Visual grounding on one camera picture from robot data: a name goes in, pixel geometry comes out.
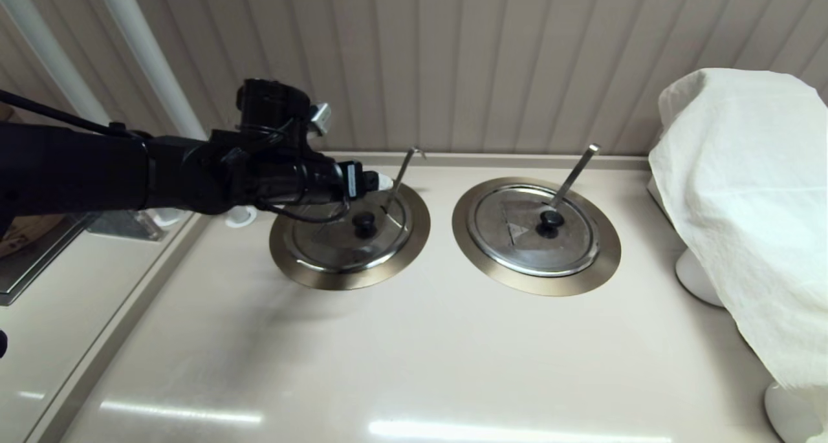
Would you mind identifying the steel ladle flat handle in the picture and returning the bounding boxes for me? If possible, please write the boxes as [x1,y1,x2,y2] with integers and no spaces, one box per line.
[550,144,601,208]

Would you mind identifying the steel pot lid black knob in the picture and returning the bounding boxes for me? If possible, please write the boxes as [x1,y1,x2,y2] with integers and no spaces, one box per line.
[284,191,415,274]
[466,184,601,277]

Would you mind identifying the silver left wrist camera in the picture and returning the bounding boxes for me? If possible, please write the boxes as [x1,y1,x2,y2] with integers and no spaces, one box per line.
[309,102,332,136]

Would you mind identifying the steel ladle hooked handle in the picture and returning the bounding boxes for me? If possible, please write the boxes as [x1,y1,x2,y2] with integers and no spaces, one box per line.
[383,147,426,216]

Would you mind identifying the white metal pole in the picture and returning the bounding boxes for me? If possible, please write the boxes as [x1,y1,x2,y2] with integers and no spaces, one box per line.
[94,0,257,228]
[0,0,184,228]

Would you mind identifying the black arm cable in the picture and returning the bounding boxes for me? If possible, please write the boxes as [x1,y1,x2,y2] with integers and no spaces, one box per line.
[0,89,153,140]

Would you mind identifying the white round appliance foot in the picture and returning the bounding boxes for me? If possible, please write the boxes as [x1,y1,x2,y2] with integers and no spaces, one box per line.
[675,248,725,308]
[764,381,823,443]

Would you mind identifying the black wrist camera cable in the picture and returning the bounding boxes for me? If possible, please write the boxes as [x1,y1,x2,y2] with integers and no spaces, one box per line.
[256,194,351,224]

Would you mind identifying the white cloth cover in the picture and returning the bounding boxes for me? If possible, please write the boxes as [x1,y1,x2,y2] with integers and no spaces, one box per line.
[649,68,828,431]

